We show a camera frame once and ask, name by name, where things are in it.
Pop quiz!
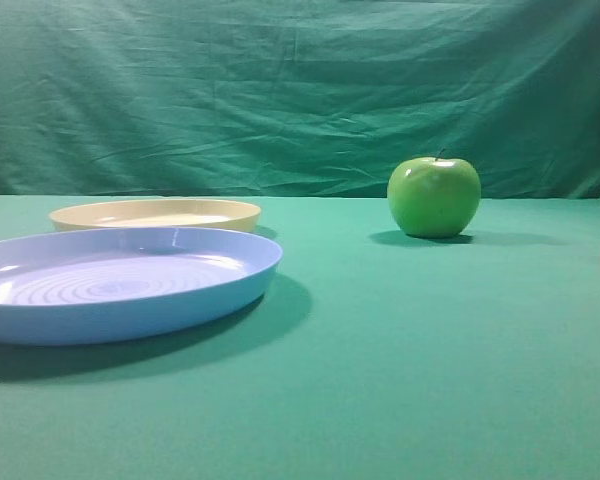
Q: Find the green backdrop cloth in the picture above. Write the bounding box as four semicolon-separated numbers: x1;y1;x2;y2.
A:
0;1;600;198

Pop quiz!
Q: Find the yellow plastic plate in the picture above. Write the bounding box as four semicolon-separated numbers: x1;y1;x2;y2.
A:
49;197;261;232

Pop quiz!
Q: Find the green apple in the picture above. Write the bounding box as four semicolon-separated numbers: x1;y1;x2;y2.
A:
387;154;481;239

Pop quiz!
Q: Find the blue plastic plate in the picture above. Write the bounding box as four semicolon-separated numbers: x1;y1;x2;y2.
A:
0;227;283;346

